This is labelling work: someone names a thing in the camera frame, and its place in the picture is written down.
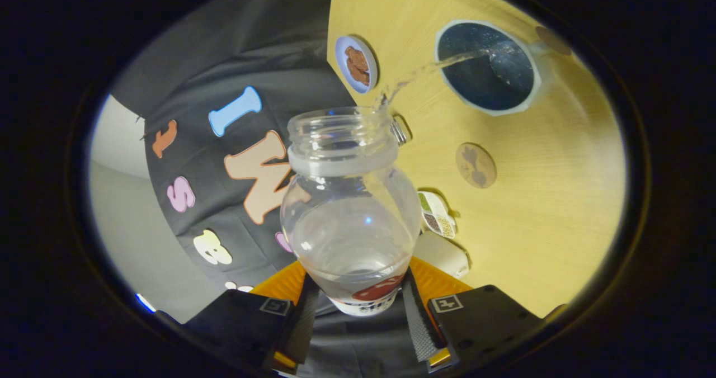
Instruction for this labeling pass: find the pale blue plate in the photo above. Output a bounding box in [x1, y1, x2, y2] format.
[334, 35, 379, 95]

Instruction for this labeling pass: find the clear plastic juice bottle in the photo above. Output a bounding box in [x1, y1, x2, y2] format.
[280, 106, 421, 317]

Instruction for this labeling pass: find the brown meat piece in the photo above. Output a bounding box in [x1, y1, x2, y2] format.
[344, 46, 370, 72]
[347, 59, 371, 87]

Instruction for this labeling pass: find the white divided grain tray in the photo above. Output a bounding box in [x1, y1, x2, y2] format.
[417, 191, 457, 239]

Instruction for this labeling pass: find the round cork coaster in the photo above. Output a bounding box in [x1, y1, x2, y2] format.
[455, 142, 497, 189]

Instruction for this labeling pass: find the pale blue cup wooden handle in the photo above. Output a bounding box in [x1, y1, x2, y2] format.
[434, 19, 572, 117]

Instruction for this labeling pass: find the wooden table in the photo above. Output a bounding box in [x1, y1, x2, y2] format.
[327, 0, 627, 318]

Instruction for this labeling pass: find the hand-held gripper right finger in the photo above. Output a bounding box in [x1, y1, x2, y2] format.
[400, 257, 568, 373]

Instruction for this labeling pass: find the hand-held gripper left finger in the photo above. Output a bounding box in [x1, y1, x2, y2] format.
[182, 261, 321, 374]

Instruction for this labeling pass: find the white toaster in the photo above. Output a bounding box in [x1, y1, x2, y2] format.
[415, 231, 470, 279]

